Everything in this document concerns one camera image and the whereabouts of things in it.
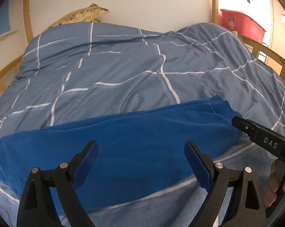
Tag beige patterned pillow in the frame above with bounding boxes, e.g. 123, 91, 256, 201
44, 3, 109, 32

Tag blue window blind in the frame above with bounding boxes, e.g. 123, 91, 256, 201
0, 0, 10, 35

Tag wooden bunk bed frame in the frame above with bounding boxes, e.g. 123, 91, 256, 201
0, 0, 285, 93

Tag black metal rack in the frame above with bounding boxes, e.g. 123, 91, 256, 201
257, 43, 270, 62

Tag blue grid duvet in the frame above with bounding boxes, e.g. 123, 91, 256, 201
0, 23, 285, 226

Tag blue fleece pants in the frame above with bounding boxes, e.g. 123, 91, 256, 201
0, 96, 241, 212

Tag person's right hand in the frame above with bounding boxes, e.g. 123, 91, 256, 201
263, 160, 285, 207

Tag beige door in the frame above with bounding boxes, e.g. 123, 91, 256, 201
270, 0, 285, 60

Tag red plastic storage bin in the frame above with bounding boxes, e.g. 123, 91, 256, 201
220, 9, 266, 44

